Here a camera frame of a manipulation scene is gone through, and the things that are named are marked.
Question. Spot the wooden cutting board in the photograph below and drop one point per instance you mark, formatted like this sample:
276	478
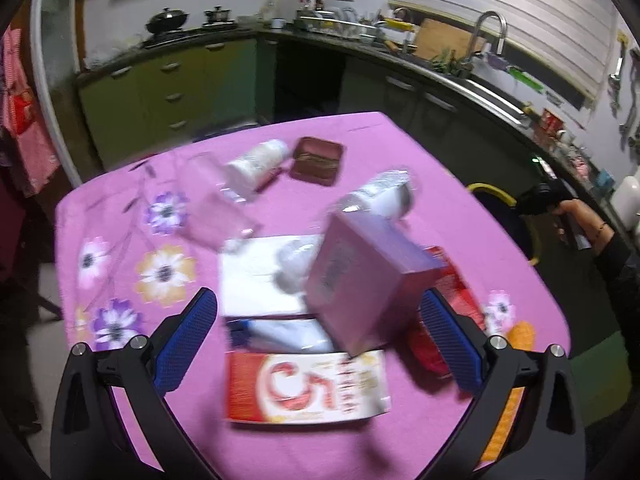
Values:
436	39

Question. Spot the crushed red cola can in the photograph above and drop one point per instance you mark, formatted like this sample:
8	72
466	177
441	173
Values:
451	284

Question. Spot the clear plastic cup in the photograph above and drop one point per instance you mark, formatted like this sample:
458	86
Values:
216	216

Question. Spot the clear plastic water bottle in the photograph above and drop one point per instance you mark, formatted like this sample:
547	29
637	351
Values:
390	194

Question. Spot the white enamel mug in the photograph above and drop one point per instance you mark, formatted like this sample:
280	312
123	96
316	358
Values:
278	23

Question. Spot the small steel pot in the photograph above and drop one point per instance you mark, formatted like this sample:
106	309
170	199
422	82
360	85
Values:
217	15

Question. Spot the white electric kettle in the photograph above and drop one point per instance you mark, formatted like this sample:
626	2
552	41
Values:
625	201

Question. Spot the black bin yellow rim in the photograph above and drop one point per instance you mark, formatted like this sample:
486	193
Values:
501	206

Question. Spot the pink floral tablecloth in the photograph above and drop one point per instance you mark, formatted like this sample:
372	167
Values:
126	259

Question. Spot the white window blind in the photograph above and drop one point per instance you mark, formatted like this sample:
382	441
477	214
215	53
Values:
572	37

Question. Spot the steel kitchen faucet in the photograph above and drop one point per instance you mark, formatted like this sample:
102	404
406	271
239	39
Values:
497	42

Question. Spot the cooking oil bottle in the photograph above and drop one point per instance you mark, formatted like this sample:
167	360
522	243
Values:
269	10

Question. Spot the red checkered apron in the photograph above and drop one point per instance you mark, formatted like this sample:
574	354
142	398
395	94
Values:
21	117

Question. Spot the red white milk carton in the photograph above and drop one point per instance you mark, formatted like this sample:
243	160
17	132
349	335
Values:
305	389

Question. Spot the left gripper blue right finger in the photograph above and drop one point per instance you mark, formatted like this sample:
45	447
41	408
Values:
457	338

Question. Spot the white pill bottle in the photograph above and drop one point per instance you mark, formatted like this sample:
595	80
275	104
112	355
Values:
251	171

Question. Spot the black wok with lid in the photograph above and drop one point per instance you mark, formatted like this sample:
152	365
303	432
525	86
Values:
166	21

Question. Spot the white dish rack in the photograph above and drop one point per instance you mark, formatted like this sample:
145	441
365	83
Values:
330	23

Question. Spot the white paper napkin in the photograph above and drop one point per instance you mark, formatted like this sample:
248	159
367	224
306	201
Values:
247	288

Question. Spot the red cup on counter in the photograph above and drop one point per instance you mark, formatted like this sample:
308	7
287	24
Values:
550	123

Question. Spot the purple cardboard box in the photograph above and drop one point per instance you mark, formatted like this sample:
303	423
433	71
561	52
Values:
367	280

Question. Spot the brown plastic tray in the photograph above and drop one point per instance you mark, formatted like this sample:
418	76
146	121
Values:
316	161

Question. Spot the stainless steel sink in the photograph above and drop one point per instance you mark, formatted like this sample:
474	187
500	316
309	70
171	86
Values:
496	104

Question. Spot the person right hand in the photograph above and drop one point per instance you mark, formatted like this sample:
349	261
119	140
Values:
597	231

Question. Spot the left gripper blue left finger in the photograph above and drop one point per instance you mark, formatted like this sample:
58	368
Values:
179	337

